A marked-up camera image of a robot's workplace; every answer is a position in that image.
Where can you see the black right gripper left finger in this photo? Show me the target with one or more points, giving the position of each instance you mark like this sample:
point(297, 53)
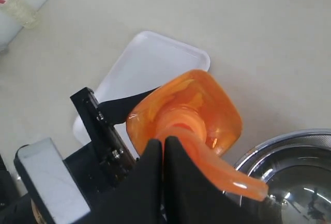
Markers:
point(138, 198)

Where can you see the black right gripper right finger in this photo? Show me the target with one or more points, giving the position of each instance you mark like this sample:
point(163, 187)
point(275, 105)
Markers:
point(190, 197)

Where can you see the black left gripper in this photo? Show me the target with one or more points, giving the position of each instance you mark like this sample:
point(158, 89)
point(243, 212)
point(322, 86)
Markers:
point(100, 165)

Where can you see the orange soap pump bottle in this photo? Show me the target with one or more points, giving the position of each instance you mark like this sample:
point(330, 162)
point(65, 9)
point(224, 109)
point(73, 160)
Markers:
point(194, 108)

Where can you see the small stainless steel bowl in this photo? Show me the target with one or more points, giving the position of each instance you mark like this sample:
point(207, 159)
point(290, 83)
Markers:
point(299, 193)

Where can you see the clear plastic bottle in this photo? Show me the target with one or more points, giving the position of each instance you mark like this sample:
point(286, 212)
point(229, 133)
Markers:
point(21, 12)

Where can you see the white rectangular plastic tray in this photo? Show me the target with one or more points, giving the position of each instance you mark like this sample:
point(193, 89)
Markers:
point(148, 62)

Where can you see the steel mesh strainer basket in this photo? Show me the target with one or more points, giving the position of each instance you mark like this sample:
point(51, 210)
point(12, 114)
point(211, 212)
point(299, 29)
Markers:
point(265, 159)

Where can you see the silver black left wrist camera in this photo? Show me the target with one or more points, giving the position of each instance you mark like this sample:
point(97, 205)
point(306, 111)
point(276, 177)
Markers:
point(49, 183)

